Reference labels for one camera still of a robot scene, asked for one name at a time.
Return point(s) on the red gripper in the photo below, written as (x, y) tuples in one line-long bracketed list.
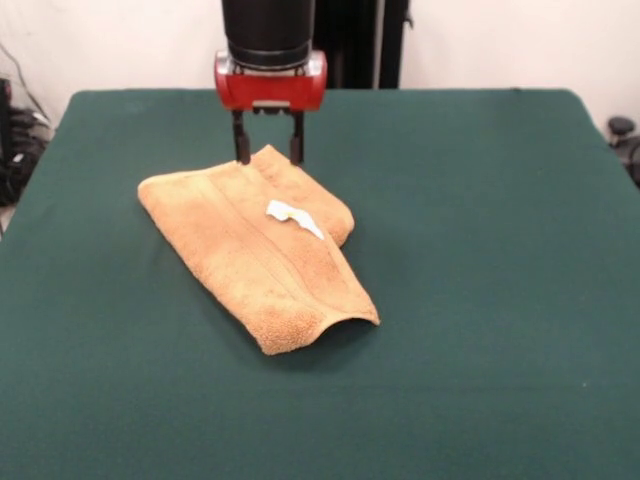
[(270, 92)]

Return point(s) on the tan terry towel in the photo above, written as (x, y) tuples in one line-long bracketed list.
[(240, 250)]

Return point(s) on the dark green table cloth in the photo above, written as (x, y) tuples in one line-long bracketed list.
[(125, 350)]

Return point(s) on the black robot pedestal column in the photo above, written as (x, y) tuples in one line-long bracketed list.
[(360, 50)]

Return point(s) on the dark pedestal leg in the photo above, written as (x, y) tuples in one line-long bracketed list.
[(622, 127), (20, 150)]

